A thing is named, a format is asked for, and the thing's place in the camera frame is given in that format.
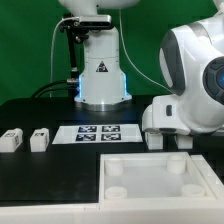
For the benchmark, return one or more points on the black camera on stand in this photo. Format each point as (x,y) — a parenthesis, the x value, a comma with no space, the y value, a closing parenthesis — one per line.
(77,30)

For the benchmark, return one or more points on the white square table top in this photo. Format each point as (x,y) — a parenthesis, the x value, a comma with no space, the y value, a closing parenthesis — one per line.
(141,177)

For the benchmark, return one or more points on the white sheet with AprilTags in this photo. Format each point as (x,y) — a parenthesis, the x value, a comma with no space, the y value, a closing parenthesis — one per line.
(112,133)

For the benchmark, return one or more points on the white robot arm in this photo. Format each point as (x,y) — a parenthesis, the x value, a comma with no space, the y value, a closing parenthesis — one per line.
(191,59)

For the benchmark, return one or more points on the white L-shaped obstacle fence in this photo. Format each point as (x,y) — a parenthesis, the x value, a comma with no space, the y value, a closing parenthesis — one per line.
(157,211)

